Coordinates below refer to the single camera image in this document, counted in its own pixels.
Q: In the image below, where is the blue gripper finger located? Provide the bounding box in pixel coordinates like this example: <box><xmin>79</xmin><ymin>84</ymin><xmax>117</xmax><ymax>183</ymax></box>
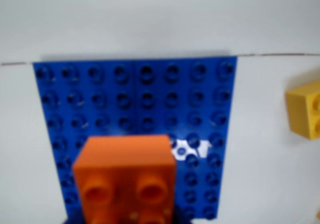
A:
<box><xmin>61</xmin><ymin>215</ymin><xmax>85</xmax><ymax>224</ymax></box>
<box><xmin>173</xmin><ymin>204</ymin><xmax>194</xmax><ymax>224</ymax></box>

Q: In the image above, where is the orange 2x4 toy brick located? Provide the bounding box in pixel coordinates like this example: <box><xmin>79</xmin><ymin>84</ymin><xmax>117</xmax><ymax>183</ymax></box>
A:
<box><xmin>72</xmin><ymin>134</ymin><xmax>177</xmax><ymax>224</ymax></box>

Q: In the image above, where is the blue 8x8 baseplate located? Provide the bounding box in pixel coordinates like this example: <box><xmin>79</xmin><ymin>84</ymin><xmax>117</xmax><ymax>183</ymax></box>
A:
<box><xmin>32</xmin><ymin>56</ymin><xmax>238</xmax><ymax>221</ymax></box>

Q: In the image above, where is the yellow 2x2 toy brick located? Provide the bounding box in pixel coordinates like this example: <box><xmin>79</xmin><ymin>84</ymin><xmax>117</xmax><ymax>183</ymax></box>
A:
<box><xmin>285</xmin><ymin>79</ymin><xmax>320</xmax><ymax>140</ymax></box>

